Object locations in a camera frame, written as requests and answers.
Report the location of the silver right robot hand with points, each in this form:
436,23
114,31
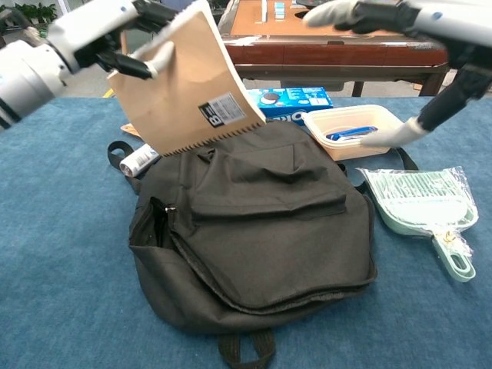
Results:
449,19

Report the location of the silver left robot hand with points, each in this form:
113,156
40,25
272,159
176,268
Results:
92,27

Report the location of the brown spiral notebook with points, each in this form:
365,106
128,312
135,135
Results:
184,92

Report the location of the black fabric backpack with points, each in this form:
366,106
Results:
269,238

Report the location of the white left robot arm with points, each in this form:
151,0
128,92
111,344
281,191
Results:
23,84

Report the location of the green potted plants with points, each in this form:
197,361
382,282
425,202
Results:
34,11

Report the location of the brown wooden game table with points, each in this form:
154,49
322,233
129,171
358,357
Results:
330,57

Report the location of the white cylindrical tube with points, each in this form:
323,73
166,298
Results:
138,161

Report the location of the blue snack bar wrapper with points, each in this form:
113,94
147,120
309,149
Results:
353,132

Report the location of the beige plastic container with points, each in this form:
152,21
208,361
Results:
346,150

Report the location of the blue Oreo cookie box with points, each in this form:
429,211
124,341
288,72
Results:
300,100

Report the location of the green dustpan set in plastic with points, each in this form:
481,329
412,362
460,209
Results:
419,203

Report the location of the blue felt table mat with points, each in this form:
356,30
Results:
57,230

